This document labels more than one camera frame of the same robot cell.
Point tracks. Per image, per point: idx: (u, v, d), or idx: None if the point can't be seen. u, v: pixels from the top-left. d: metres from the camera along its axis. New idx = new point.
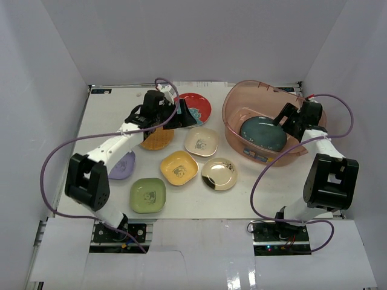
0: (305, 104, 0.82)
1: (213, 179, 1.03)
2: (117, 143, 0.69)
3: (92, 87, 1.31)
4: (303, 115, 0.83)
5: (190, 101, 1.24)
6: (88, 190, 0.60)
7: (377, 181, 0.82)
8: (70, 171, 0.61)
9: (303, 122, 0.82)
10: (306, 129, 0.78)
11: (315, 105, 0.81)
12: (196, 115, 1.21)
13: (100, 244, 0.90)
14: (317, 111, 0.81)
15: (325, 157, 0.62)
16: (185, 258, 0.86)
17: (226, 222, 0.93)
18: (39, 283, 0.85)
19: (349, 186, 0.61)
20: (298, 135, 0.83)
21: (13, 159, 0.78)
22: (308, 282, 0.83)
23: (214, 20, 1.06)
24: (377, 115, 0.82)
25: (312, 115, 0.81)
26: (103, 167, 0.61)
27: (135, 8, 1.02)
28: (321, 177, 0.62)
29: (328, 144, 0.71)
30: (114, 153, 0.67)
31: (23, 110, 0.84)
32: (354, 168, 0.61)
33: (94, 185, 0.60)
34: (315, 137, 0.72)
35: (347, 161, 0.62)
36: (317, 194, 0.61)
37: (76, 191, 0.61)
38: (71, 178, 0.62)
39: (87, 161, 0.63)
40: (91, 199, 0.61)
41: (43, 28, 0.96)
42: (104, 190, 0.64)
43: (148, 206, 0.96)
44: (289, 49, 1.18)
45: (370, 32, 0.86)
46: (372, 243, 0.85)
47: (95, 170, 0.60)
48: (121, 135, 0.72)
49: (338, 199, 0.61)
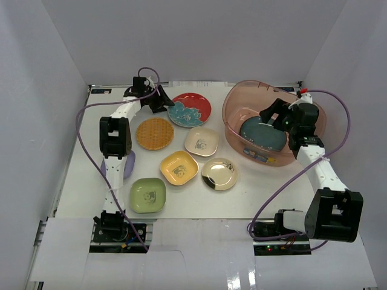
0: (303, 112, 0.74)
1: (213, 179, 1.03)
2: (128, 106, 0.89)
3: (92, 87, 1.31)
4: (299, 124, 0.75)
5: (190, 101, 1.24)
6: (120, 139, 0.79)
7: (377, 181, 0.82)
8: (101, 130, 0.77)
9: (299, 133, 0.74)
10: (302, 146, 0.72)
11: (314, 113, 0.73)
12: (196, 114, 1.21)
13: (101, 244, 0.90)
14: (314, 121, 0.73)
15: (328, 194, 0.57)
16: (185, 258, 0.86)
17: (226, 222, 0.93)
18: (39, 283, 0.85)
19: (354, 222, 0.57)
20: (291, 148, 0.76)
21: (13, 160, 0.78)
22: (308, 282, 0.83)
23: (214, 20, 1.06)
24: (377, 114, 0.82)
25: (308, 125, 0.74)
26: (127, 120, 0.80)
27: (134, 8, 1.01)
28: (324, 215, 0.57)
29: (328, 168, 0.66)
30: (128, 113, 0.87)
31: (23, 110, 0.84)
32: (358, 203, 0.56)
33: (124, 133, 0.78)
34: (313, 162, 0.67)
35: (351, 194, 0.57)
36: (321, 231, 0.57)
37: (110, 144, 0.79)
38: (103, 136, 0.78)
39: (111, 121, 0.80)
40: (124, 147, 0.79)
41: (42, 28, 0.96)
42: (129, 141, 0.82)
43: (148, 206, 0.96)
44: (289, 49, 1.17)
45: (370, 32, 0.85)
46: (372, 244, 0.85)
47: (124, 122, 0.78)
48: (127, 103, 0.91)
49: (343, 234, 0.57)
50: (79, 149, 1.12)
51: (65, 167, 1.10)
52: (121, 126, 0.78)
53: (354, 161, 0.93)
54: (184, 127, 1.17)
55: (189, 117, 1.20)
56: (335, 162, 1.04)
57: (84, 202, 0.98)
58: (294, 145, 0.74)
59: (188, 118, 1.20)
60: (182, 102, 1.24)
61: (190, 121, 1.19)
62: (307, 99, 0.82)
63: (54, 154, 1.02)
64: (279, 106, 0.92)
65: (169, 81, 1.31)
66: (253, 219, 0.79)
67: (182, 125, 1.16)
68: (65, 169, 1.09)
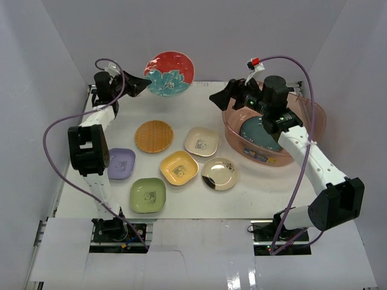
0: (273, 90, 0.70)
1: (213, 179, 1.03)
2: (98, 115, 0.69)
3: (92, 87, 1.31)
4: (272, 103, 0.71)
5: (165, 64, 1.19)
6: (95, 148, 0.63)
7: (377, 180, 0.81)
8: (71, 142, 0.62)
9: (271, 115, 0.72)
10: (281, 131, 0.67)
11: (283, 90, 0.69)
12: (178, 77, 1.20)
13: (101, 244, 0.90)
14: (285, 97, 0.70)
15: (334, 193, 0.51)
16: (185, 258, 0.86)
17: (226, 222, 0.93)
18: (39, 283, 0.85)
19: (359, 206, 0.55)
20: (269, 132, 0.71)
21: (13, 159, 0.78)
22: (308, 283, 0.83)
23: (214, 20, 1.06)
24: (377, 114, 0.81)
25: (280, 102, 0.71)
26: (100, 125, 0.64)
27: (135, 7, 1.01)
28: (332, 212, 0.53)
29: (320, 156, 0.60)
30: (101, 121, 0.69)
31: (23, 110, 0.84)
32: (361, 190, 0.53)
33: (99, 140, 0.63)
34: (306, 154, 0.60)
35: (353, 183, 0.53)
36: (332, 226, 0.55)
37: (83, 157, 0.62)
38: (72, 148, 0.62)
39: (81, 130, 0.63)
40: (100, 159, 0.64)
41: (42, 28, 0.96)
42: (106, 148, 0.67)
43: (148, 206, 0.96)
44: (289, 49, 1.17)
45: (370, 32, 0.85)
46: (373, 244, 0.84)
47: (97, 127, 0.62)
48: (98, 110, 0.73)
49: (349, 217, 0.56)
50: None
51: (65, 167, 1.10)
52: (93, 135, 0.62)
53: (354, 161, 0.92)
54: (184, 128, 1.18)
55: (173, 83, 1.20)
56: (335, 162, 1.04)
57: (84, 202, 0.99)
58: (272, 128, 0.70)
59: (172, 86, 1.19)
60: (158, 69, 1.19)
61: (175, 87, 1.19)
62: (261, 70, 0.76)
63: (54, 154, 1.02)
64: (235, 87, 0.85)
65: None
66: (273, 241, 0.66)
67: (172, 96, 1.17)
68: (65, 169, 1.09)
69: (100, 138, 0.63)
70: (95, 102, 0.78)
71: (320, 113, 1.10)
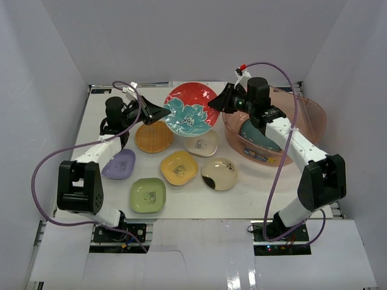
0: (255, 88, 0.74)
1: (213, 179, 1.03)
2: (101, 148, 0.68)
3: (92, 87, 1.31)
4: (256, 101, 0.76)
5: (190, 98, 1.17)
6: (85, 192, 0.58)
7: (376, 181, 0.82)
8: (61, 179, 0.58)
9: (257, 110, 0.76)
10: (267, 123, 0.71)
11: (265, 86, 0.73)
12: (201, 115, 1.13)
13: (101, 244, 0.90)
14: (268, 93, 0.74)
15: (315, 167, 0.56)
16: (185, 258, 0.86)
17: (226, 222, 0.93)
18: (39, 283, 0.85)
19: (342, 180, 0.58)
20: (256, 127, 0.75)
21: (14, 159, 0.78)
22: (308, 282, 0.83)
23: (214, 20, 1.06)
24: (376, 114, 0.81)
25: (264, 99, 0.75)
26: (95, 165, 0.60)
27: (134, 8, 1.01)
28: (318, 187, 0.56)
29: (302, 139, 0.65)
30: (101, 156, 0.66)
31: (23, 109, 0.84)
32: (341, 164, 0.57)
33: (91, 183, 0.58)
34: (288, 138, 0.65)
35: (333, 159, 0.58)
36: (319, 202, 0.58)
37: (71, 199, 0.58)
38: (63, 187, 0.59)
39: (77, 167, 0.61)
40: (90, 202, 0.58)
41: (42, 28, 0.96)
42: (99, 191, 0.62)
43: (148, 206, 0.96)
44: (289, 49, 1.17)
45: (370, 32, 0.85)
46: (372, 244, 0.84)
47: (91, 168, 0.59)
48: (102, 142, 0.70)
49: (337, 195, 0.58)
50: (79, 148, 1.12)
51: None
52: (86, 174, 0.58)
53: (354, 162, 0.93)
54: None
55: (193, 120, 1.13)
56: None
57: None
58: (259, 123, 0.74)
59: (191, 122, 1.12)
60: (181, 99, 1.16)
61: (194, 124, 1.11)
62: (248, 75, 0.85)
63: (54, 153, 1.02)
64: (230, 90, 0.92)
65: (169, 81, 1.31)
66: (263, 223, 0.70)
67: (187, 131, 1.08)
68: None
69: (92, 182, 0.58)
70: (104, 128, 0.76)
71: (320, 113, 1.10)
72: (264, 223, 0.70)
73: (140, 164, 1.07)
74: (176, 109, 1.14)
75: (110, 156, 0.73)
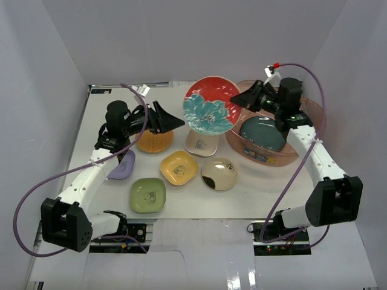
0: (286, 89, 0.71)
1: (213, 179, 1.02)
2: (89, 177, 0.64)
3: (92, 87, 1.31)
4: (283, 103, 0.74)
5: (212, 92, 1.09)
6: (68, 234, 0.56)
7: (376, 181, 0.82)
8: (45, 218, 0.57)
9: (284, 113, 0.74)
10: (292, 128, 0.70)
11: (298, 90, 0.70)
12: (222, 112, 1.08)
13: (101, 244, 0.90)
14: (299, 96, 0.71)
15: (329, 184, 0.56)
16: (185, 258, 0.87)
17: (226, 222, 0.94)
18: (39, 283, 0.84)
19: (355, 205, 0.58)
20: (279, 129, 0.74)
21: (13, 160, 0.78)
22: (307, 282, 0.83)
23: (214, 20, 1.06)
24: (375, 113, 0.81)
25: (294, 103, 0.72)
26: (78, 209, 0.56)
27: (134, 8, 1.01)
28: (328, 205, 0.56)
29: (323, 153, 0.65)
30: (89, 188, 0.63)
31: (23, 109, 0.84)
32: (359, 188, 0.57)
33: (71, 226, 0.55)
34: (309, 148, 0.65)
35: (351, 179, 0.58)
36: (325, 220, 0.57)
37: (56, 237, 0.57)
38: (47, 226, 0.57)
39: (61, 205, 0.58)
40: (73, 243, 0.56)
41: (42, 28, 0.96)
42: (87, 229, 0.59)
43: (148, 206, 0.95)
44: (289, 49, 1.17)
45: (370, 32, 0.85)
46: (372, 244, 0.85)
47: (69, 212, 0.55)
48: (93, 166, 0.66)
49: (345, 217, 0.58)
50: (79, 148, 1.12)
51: (65, 167, 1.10)
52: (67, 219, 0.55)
53: (354, 162, 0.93)
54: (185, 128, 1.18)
55: (213, 118, 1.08)
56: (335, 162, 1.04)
57: None
58: (283, 125, 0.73)
59: (212, 119, 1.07)
60: (201, 95, 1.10)
61: (214, 124, 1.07)
62: (278, 75, 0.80)
63: (54, 154, 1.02)
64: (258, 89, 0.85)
65: (169, 81, 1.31)
66: (265, 222, 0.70)
67: (206, 131, 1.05)
68: (65, 168, 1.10)
69: (73, 226, 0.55)
70: (104, 135, 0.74)
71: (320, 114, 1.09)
72: (267, 221, 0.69)
73: (141, 165, 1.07)
74: (196, 106, 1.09)
75: (101, 178, 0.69)
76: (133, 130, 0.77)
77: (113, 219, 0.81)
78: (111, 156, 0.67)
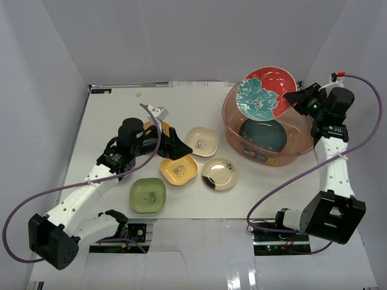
0: (335, 97, 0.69)
1: (213, 179, 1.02)
2: (82, 197, 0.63)
3: (92, 87, 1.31)
4: (328, 110, 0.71)
5: (269, 83, 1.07)
6: (51, 254, 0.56)
7: (376, 181, 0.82)
8: (31, 234, 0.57)
9: (324, 121, 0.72)
10: (323, 137, 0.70)
11: (347, 102, 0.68)
12: (271, 104, 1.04)
13: (101, 244, 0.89)
14: (344, 109, 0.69)
15: (328, 196, 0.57)
16: (185, 258, 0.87)
17: (226, 222, 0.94)
18: (39, 283, 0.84)
19: (349, 230, 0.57)
20: (312, 134, 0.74)
21: (13, 159, 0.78)
22: (307, 282, 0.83)
23: (214, 20, 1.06)
24: (375, 114, 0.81)
25: (338, 113, 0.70)
26: (61, 234, 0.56)
27: (134, 8, 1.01)
28: (319, 215, 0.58)
29: (341, 169, 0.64)
30: (80, 209, 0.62)
31: (23, 109, 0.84)
32: (358, 215, 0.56)
33: (55, 249, 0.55)
34: (328, 160, 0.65)
35: (354, 202, 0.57)
36: (313, 229, 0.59)
37: (40, 252, 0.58)
38: (33, 240, 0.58)
39: (48, 223, 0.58)
40: (55, 262, 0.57)
41: (42, 29, 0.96)
42: (72, 249, 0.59)
43: (148, 206, 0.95)
44: (289, 49, 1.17)
45: (370, 32, 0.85)
46: (372, 244, 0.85)
47: (54, 237, 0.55)
48: (88, 184, 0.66)
49: (336, 237, 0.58)
50: (79, 148, 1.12)
51: (65, 167, 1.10)
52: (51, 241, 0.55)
53: (354, 162, 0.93)
54: (185, 128, 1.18)
55: (261, 106, 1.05)
56: None
57: None
58: (317, 132, 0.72)
59: (259, 106, 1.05)
60: (262, 81, 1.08)
61: (259, 110, 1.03)
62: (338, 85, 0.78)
63: (54, 154, 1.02)
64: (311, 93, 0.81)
65: (169, 81, 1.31)
66: (253, 206, 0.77)
67: (249, 115, 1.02)
68: (65, 168, 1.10)
69: (56, 249, 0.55)
70: (112, 148, 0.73)
71: None
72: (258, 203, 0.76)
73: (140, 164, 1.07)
74: (252, 89, 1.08)
75: (97, 199, 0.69)
76: (143, 150, 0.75)
77: (110, 225, 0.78)
78: (110, 177, 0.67)
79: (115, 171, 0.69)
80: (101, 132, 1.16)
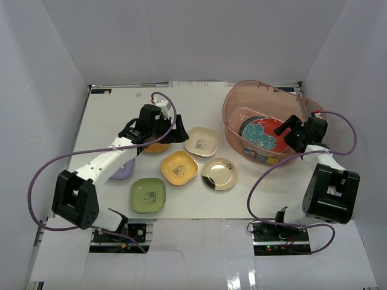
0: (312, 119, 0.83)
1: (213, 179, 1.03)
2: (107, 160, 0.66)
3: (92, 87, 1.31)
4: (308, 131, 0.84)
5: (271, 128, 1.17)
6: (78, 208, 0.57)
7: (375, 181, 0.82)
8: (58, 188, 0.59)
9: (306, 138, 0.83)
10: (309, 144, 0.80)
11: (321, 122, 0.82)
12: (271, 144, 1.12)
13: (101, 244, 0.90)
14: (321, 129, 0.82)
15: (325, 168, 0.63)
16: (185, 257, 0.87)
17: (226, 222, 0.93)
18: (39, 283, 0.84)
19: (349, 199, 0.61)
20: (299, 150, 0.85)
21: (13, 160, 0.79)
22: (307, 282, 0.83)
23: (214, 20, 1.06)
24: (372, 118, 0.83)
25: (316, 132, 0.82)
26: (91, 185, 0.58)
27: (133, 8, 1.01)
28: (321, 189, 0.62)
29: (330, 159, 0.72)
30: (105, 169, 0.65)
31: (23, 110, 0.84)
32: (354, 182, 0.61)
33: (84, 203, 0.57)
34: (315, 151, 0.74)
35: (349, 173, 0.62)
36: (316, 206, 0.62)
37: (63, 209, 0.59)
38: (58, 196, 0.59)
39: (77, 178, 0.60)
40: (78, 219, 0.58)
41: (42, 29, 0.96)
42: (94, 208, 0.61)
43: (148, 206, 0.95)
44: (289, 49, 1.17)
45: (369, 33, 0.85)
46: (372, 244, 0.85)
47: (84, 190, 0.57)
48: (113, 151, 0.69)
49: (339, 213, 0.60)
50: (79, 149, 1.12)
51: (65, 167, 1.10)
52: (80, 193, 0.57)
53: (354, 162, 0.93)
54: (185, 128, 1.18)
55: (262, 144, 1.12)
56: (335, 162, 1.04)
57: None
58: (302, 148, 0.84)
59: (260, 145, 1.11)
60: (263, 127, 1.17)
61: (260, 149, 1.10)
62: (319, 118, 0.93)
63: (54, 153, 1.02)
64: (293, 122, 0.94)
65: (169, 81, 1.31)
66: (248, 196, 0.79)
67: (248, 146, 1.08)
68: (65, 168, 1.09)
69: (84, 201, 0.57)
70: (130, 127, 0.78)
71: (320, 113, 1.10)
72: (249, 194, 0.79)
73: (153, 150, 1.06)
74: (255, 132, 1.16)
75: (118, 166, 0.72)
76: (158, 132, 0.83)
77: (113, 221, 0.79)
78: (131, 146, 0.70)
79: (136, 143, 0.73)
80: (101, 132, 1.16)
